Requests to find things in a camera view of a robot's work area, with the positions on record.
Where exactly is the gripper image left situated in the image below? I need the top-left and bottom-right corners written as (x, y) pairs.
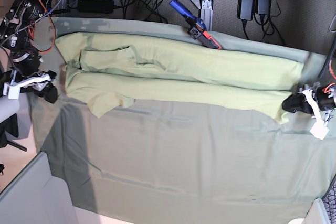
top-left (15, 70), bottom-right (58, 104)

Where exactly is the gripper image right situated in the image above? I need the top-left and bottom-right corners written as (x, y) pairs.
top-left (282, 83), bottom-right (322, 119)

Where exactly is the light yellow-green T-shirt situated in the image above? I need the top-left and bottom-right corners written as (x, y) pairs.
top-left (55, 33), bottom-right (303, 124)

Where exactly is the white paper roll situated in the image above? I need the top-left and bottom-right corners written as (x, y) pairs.
top-left (0, 95), bottom-right (20, 123)

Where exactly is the black power brick left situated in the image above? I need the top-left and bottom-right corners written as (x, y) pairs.
top-left (77, 0), bottom-right (114, 14)

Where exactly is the white grey bin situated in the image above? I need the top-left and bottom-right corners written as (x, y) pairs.
top-left (1, 152), bottom-right (78, 223)

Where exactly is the blue orange clamp centre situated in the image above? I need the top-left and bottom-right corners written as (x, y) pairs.
top-left (169, 0), bottom-right (222, 50)

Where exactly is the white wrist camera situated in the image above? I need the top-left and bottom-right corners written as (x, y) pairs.
top-left (310, 122), bottom-right (329, 140)
top-left (3, 82), bottom-right (20, 100)

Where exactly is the aluminium frame post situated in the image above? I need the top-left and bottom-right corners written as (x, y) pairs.
top-left (200, 0), bottom-right (214, 30)

